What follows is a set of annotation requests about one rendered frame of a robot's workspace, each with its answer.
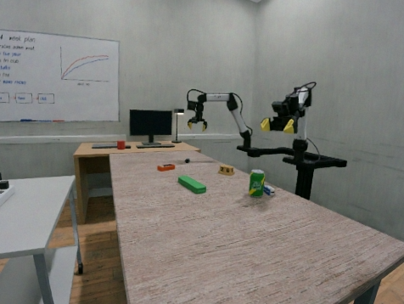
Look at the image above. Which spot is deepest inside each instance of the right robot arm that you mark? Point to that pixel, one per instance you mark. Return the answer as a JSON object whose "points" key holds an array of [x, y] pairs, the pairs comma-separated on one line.
{"points": [[232, 105]]}

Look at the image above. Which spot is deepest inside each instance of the green rectangular block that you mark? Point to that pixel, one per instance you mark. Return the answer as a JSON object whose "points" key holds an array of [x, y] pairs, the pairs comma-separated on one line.
{"points": [[192, 184]]}

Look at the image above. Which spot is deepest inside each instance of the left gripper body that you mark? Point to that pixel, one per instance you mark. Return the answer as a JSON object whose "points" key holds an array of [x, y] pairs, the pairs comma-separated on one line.
{"points": [[280, 121]]}

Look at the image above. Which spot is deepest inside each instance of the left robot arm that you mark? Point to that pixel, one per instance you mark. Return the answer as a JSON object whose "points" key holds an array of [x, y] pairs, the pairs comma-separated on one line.
{"points": [[295, 107]]}

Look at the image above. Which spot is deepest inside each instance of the green soda can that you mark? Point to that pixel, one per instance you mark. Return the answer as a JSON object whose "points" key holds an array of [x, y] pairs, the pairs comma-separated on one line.
{"points": [[256, 183]]}

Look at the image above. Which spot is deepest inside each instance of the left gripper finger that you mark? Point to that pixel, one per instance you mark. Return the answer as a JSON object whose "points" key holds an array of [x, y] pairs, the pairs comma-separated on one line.
{"points": [[265, 127], [289, 128]]}

